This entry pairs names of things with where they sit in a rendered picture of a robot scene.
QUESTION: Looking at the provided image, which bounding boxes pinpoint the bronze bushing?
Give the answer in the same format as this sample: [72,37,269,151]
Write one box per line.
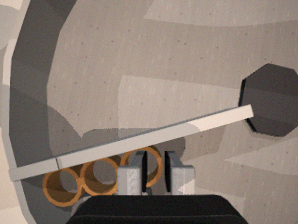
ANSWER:
[80,155,121,196]
[120,145,163,187]
[42,164,86,207]

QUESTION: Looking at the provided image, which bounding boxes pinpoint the grey metal ring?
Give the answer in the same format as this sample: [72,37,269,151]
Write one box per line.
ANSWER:
[114,187,152,195]
[71,192,92,216]

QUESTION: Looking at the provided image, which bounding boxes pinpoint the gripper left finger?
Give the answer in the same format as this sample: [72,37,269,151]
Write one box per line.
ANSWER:
[117,151,147,195]

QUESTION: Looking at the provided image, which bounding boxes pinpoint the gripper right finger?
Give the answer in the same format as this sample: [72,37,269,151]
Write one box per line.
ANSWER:
[165,151,195,195]

